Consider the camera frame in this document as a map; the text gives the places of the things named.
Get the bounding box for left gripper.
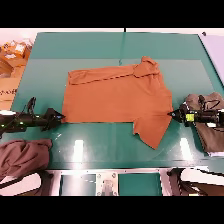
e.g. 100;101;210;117
41;107;66;132

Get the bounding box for brown garment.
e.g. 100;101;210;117
0;138;54;182

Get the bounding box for orange T-shirt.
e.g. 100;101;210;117
61;55;174;150

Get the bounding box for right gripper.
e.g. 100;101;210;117
167;103;189;126

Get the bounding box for silver frame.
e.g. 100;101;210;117
46;167;224;197

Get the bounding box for grey-brown folded garment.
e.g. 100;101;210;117
184;92;224;155

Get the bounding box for brown cardboard boxes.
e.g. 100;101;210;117
0;39;34;111

